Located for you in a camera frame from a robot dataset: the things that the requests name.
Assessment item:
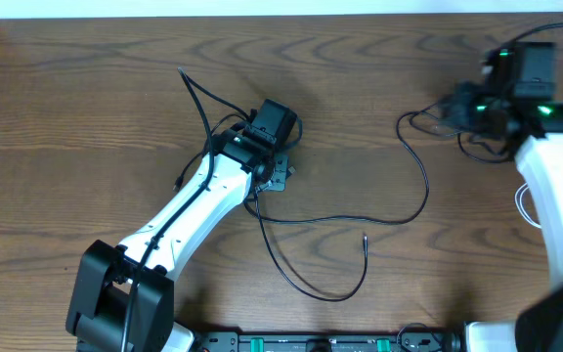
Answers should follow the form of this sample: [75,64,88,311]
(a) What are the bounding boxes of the black usb cable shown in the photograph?
[172,111,369,303]
[242,100,515,227]

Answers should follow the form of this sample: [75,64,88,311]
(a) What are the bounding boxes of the white usb cable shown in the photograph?
[514,183,542,230]

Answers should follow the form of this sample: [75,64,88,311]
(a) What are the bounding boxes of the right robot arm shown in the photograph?
[441,41,563,351]

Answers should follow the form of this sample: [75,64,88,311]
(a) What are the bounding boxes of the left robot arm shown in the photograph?
[65,100,302,351]

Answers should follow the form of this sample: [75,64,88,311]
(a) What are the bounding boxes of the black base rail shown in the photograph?
[191,323,466,352]

